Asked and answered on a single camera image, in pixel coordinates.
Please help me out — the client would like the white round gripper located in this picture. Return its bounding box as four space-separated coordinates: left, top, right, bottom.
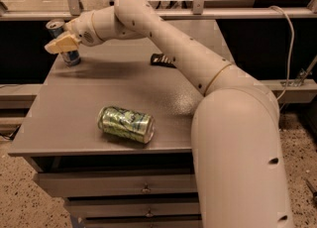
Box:
45 11 103 55

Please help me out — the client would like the blue silver redbull can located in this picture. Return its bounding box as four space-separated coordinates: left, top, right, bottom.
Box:
45 19 80 66

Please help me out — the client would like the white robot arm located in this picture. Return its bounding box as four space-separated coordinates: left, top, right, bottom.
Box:
45 0 294 228

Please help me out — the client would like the green crushed soda can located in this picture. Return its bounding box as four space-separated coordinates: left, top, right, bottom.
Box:
97 106 155 144

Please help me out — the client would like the dark chocolate bar wrapper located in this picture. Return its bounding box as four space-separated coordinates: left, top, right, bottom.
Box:
151 54 175 68

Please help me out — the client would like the grey drawer cabinet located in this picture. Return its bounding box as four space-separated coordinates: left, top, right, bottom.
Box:
7 19 236 228

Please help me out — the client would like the top grey drawer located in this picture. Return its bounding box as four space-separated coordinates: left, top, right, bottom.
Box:
34 170 197 197

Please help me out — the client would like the grey drawer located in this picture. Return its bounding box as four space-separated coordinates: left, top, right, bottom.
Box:
83 215 203 228
34 170 197 197
65 197 200 218

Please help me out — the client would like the middle grey drawer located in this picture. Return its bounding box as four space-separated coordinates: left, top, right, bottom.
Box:
65 197 200 218

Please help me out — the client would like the bottom grey drawer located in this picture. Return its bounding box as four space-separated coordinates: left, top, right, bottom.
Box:
83 215 203 228

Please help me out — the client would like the white cable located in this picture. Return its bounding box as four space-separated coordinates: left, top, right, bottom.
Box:
268 5 295 102

